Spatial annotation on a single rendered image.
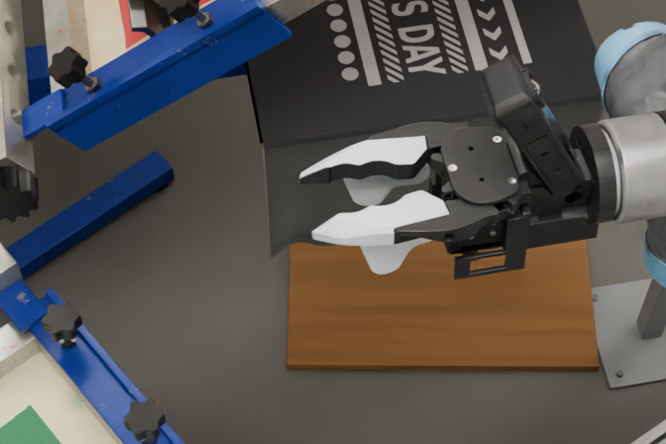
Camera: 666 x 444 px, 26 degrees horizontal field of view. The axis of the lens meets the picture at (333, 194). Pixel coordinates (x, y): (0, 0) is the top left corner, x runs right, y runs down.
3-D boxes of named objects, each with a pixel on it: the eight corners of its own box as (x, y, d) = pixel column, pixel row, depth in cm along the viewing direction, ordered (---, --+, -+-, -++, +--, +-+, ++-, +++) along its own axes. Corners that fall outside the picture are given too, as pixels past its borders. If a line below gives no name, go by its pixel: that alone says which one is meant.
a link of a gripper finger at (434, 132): (368, 187, 101) (492, 186, 101) (368, 170, 100) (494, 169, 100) (368, 139, 104) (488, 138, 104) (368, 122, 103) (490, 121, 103)
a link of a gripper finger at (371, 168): (302, 224, 105) (429, 223, 104) (298, 169, 100) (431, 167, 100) (303, 192, 107) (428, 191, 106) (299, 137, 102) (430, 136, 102)
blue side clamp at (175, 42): (285, 3, 164) (251, -29, 158) (292, 36, 161) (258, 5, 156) (81, 119, 174) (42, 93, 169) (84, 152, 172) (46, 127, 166)
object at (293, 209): (550, 193, 230) (582, 49, 200) (564, 239, 225) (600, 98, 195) (265, 237, 225) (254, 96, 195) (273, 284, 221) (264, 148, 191)
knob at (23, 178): (50, 164, 168) (5, 137, 163) (54, 203, 165) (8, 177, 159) (2, 190, 171) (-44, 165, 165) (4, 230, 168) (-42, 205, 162)
